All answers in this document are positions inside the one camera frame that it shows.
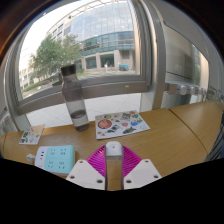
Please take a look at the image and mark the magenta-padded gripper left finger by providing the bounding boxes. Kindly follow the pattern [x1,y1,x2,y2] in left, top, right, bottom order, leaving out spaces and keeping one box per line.
[65,144,108,191]

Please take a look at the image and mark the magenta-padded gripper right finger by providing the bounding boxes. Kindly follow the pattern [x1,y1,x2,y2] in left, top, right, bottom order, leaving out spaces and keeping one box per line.
[121,145,163,191]

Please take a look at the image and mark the small white charger block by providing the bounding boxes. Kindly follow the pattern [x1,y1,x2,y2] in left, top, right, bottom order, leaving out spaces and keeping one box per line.
[105,140,124,158]

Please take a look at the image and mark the white and teal power strip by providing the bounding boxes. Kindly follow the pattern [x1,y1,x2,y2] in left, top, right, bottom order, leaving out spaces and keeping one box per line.
[34,144,77,174]

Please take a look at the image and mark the sticker sheet with red circle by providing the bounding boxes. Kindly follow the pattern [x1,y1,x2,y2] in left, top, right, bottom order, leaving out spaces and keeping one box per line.
[94,110,151,140]

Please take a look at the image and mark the sticker sheet with green stickers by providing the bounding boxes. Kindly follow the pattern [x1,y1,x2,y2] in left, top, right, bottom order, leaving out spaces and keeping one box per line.
[18,124,46,146]

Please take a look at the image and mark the clear grey water bottle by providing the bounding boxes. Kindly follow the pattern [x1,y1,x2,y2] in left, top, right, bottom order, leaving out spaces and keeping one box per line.
[60,64,90,132]

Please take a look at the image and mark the black chairs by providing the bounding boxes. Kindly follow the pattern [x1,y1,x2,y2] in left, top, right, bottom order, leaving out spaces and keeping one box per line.
[205,109,224,163]

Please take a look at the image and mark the green tree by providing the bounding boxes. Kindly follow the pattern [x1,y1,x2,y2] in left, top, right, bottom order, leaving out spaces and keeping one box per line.
[29,33,83,83]

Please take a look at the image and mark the glass-fronted building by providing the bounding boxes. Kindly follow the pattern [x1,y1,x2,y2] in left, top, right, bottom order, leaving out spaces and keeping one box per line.
[46,1,138,73]

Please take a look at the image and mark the grey window frame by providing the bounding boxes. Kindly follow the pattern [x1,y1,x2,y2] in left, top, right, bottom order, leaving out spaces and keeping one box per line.
[3,0,168,118]

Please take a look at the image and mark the white wall rail with knobs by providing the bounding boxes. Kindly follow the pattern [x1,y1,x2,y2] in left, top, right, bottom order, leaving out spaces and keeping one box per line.
[165,81,209,98]

